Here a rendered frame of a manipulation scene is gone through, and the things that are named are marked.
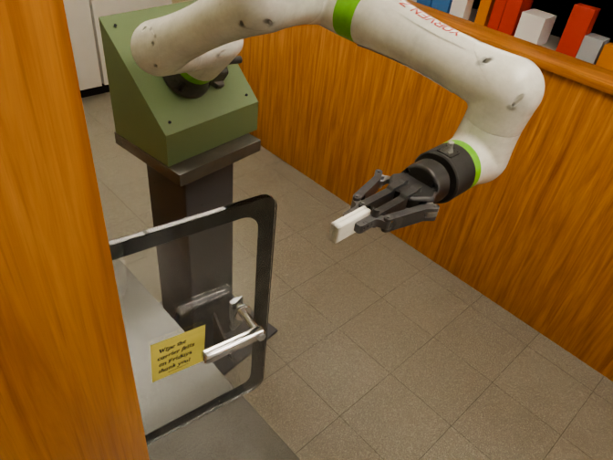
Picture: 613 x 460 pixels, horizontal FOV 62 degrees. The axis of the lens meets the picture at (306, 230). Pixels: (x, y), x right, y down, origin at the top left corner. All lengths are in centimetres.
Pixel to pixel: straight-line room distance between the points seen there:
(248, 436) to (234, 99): 104
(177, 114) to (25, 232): 112
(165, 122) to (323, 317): 124
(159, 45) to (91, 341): 84
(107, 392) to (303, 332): 174
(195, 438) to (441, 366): 155
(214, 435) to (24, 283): 55
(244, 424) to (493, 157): 62
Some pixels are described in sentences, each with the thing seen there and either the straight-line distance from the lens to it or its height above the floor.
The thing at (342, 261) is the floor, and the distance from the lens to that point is 264.
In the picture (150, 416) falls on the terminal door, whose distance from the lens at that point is 81.
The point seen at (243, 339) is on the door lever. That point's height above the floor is 121.
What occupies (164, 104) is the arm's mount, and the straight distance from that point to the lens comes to 150.
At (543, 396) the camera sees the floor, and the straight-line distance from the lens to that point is 242.
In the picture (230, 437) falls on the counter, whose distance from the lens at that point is 92.
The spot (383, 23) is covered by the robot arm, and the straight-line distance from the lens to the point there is 99.
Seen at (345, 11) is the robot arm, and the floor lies 148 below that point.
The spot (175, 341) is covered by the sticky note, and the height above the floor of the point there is 120.
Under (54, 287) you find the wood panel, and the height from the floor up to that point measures 143.
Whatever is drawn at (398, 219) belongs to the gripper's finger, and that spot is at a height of 131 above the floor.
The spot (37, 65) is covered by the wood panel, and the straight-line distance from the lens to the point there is 37.
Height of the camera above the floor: 175
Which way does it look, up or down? 39 degrees down
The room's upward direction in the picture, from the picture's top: 7 degrees clockwise
